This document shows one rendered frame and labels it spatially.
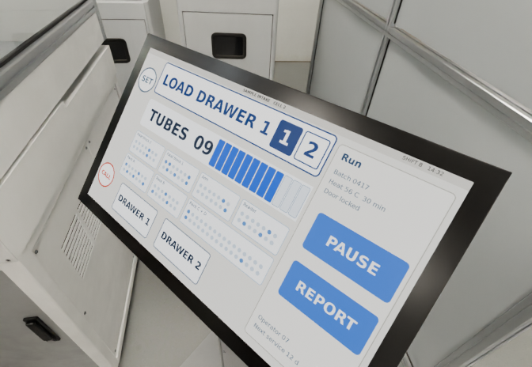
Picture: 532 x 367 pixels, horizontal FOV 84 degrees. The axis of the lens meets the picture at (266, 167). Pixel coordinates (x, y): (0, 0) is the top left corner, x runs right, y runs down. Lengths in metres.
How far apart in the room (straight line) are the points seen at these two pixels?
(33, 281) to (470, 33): 1.26
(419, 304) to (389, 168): 0.13
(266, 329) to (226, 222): 0.13
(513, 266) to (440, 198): 0.67
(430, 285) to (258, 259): 0.18
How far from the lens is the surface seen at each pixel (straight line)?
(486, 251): 1.02
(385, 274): 0.32
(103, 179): 0.56
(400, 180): 0.32
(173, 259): 0.44
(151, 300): 1.56
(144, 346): 1.48
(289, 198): 0.34
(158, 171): 0.46
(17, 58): 0.88
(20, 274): 0.85
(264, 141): 0.36
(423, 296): 0.32
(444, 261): 0.32
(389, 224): 0.32
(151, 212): 0.47
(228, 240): 0.38
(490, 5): 1.04
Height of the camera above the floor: 1.35
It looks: 40 degrees down
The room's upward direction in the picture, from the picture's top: 4 degrees clockwise
